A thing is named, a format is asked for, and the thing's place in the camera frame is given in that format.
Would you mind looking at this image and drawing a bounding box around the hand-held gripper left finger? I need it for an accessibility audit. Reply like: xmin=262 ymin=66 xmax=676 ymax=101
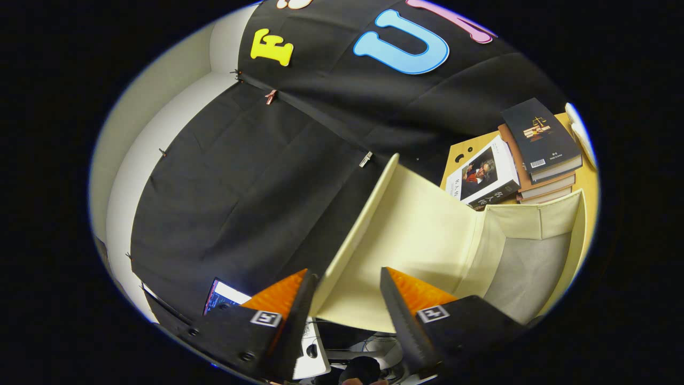
xmin=184 ymin=268 xmax=320 ymax=383

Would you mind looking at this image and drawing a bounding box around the dark round object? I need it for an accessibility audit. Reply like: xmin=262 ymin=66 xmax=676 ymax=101
xmin=339 ymin=356 xmax=382 ymax=384

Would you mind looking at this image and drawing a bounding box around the brown cover book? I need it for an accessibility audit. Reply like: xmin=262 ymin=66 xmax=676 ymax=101
xmin=498 ymin=124 xmax=577 ymax=205

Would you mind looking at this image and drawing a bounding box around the cream fabric storage box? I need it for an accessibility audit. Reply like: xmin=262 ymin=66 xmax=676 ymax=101
xmin=310 ymin=153 xmax=587 ymax=333

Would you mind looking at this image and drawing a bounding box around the dark blue hardcover book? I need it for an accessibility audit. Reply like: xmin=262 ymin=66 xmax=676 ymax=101
xmin=501 ymin=98 xmax=583 ymax=183

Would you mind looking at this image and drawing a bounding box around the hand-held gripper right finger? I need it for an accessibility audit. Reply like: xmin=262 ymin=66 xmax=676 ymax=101
xmin=379 ymin=266 xmax=527 ymax=378

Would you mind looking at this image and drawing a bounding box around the white device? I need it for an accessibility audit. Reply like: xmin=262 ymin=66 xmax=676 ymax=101
xmin=293 ymin=318 xmax=331 ymax=381

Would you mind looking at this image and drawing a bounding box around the white portrait cover book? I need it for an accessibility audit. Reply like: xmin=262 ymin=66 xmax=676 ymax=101
xmin=445 ymin=135 xmax=521 ymax=210

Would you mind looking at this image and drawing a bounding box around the white plush toy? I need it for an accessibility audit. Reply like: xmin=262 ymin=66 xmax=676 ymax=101
xmin=565 ymin=103 xmax=597 ymax=170

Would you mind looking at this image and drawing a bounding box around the laptop screen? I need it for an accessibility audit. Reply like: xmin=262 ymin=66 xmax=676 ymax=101
xmin=203 ymin=278 xmax=252 ymax=316

